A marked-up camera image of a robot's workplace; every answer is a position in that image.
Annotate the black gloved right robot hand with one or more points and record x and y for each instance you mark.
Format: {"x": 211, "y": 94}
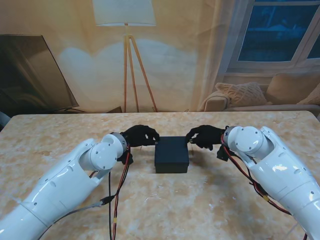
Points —
{"x": 207, "y": 137}

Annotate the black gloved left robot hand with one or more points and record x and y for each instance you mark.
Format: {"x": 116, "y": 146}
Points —
{"x": 137, "y": 136}

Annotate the black gift box lid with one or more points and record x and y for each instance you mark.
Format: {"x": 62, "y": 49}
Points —
{"x": 172, "y": 150}

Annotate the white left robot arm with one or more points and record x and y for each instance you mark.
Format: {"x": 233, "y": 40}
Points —
{"x": 62, "y": 185}

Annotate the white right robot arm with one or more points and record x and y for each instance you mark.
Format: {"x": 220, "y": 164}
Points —
{"x": 275, "y": 170}

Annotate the beige sofa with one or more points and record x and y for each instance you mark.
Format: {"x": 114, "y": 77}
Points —
{"x": 215, "y": 101}

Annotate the cream knitted pillow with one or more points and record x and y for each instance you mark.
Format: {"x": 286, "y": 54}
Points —
{"x": 242, "y": 93}
{"x": 312, "y": 98}

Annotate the sheer cream curtain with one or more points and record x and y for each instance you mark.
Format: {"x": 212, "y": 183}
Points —
{"x": 212, "y": 50}

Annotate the plain beige pillow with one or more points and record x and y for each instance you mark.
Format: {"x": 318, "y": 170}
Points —
{"x": 290, "y": 87}

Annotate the white framed window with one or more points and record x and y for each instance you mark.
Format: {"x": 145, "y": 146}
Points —
{"x": 270, "y": 37}

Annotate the tripod floor lamp white shade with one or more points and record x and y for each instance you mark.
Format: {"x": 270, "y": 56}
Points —
{"x": 125, "y": 12}

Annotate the dark flat television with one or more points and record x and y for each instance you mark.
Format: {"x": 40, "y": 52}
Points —
{"x": 25, "y": 75}

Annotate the dark grey chair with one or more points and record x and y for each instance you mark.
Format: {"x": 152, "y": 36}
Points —
{"x": 3, "y": 120}

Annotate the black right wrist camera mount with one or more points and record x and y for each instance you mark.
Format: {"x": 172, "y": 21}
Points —
{"x": 222, "y": 155}

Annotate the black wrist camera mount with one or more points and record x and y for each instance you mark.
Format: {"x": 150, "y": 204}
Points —
{"x": 127, "y": 160}
{"x": 222, "y": 155}

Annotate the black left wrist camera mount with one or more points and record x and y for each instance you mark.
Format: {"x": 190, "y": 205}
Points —
{"x": 127, "y": 160}

